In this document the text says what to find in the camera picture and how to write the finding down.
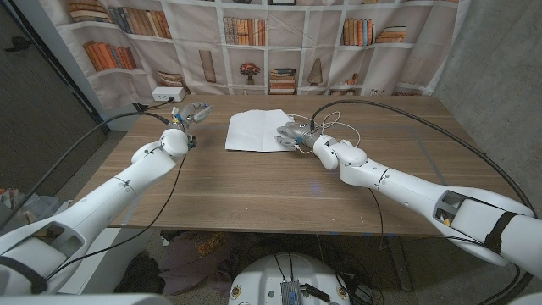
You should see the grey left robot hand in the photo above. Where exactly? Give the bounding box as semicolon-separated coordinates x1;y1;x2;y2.
169;101;215;133

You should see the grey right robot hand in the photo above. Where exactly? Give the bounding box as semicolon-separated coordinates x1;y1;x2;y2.
274;121;324;153

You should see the thin white cable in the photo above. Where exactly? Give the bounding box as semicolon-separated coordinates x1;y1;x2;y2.
290;110;362;148

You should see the white paper sheet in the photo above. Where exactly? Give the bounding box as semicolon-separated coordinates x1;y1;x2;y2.
224;108;296;153

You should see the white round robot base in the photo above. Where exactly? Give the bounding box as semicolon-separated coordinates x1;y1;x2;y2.
228;252;351;305

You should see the white power strip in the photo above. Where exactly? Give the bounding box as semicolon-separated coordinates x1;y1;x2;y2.
151;86;187;103

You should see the printed bookshelf backdrop cloth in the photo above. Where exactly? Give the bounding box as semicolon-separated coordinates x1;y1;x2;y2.
40;0;472;112

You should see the purple cloth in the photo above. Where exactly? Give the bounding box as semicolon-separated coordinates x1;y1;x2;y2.
158;231;238;297

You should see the grey metal table leg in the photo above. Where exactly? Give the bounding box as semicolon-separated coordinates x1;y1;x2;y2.
387;236;414;292

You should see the black bag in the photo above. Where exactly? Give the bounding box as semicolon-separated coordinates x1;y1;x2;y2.
113;252;166;295

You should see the clear plastic storage box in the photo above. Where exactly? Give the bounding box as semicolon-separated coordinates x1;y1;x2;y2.
0;188;63;230

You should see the black power strip cord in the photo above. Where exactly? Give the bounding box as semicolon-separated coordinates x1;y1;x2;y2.
133;96;175;115

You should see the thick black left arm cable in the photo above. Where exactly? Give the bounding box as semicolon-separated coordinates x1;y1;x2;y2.
0;110;171;232

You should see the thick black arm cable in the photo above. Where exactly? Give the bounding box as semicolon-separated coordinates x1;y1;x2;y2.
310;99;539;305
0;110;171;232

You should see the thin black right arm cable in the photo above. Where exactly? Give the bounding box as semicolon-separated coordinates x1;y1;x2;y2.
368;188;385;251

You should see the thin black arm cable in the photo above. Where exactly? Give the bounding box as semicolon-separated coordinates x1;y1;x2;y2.
368;188;385;251
44;154;187;281

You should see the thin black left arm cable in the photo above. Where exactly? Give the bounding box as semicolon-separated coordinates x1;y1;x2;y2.
44;154;187;281

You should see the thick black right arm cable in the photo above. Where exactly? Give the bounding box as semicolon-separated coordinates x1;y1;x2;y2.
310;99;539;305

